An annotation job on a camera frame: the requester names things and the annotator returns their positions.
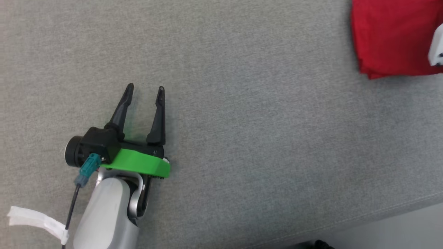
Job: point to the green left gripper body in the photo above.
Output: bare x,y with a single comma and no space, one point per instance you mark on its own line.
138,162

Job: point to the black object beside sofa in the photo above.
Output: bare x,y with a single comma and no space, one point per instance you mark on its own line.
323,245

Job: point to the plain red garment white trim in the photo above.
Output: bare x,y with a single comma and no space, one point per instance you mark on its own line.
387,34

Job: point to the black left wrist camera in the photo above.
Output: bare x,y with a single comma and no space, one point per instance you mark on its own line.
93,143

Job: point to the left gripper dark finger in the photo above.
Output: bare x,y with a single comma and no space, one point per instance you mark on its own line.
158,121
121,107

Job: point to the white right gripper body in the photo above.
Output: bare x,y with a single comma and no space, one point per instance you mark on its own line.
437,48

